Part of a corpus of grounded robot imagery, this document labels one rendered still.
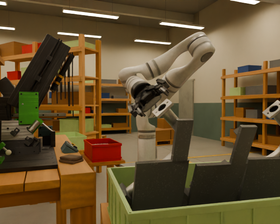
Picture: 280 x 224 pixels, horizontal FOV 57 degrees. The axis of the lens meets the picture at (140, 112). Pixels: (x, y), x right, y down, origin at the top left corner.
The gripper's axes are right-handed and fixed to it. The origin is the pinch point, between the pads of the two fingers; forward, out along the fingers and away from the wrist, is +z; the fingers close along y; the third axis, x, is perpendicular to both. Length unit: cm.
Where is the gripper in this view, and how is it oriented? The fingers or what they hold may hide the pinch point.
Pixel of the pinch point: (154, 103)
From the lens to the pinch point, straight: 77.0
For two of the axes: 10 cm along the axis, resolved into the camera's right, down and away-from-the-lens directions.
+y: 7.5, -6.7, -0.2
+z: 2.7, 3.3, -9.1
